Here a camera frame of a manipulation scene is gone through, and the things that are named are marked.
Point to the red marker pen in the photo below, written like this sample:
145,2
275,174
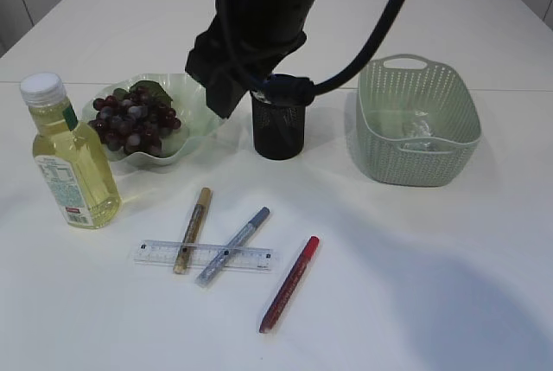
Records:
285,292

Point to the green wavy plastic plate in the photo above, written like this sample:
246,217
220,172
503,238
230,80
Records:
189,101

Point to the silver blue marker pen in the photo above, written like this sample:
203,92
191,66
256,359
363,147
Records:
217,264

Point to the green woven plastic basket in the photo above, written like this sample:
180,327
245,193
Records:
389,89

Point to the clear plastic ruler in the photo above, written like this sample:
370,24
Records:
155,252

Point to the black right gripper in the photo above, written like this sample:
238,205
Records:
210,64

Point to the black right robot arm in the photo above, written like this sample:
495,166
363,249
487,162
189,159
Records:
263,33

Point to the purple artificial grape bunch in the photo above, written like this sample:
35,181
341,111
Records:
138,119

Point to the black mesh pen holder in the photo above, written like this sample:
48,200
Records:
278,116

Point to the gold marker pen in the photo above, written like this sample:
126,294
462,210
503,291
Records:
193,228

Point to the yellow tea drink bottle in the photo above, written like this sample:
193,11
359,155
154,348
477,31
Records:
69,155

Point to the clear plastic sheet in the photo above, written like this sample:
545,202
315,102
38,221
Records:
417,130

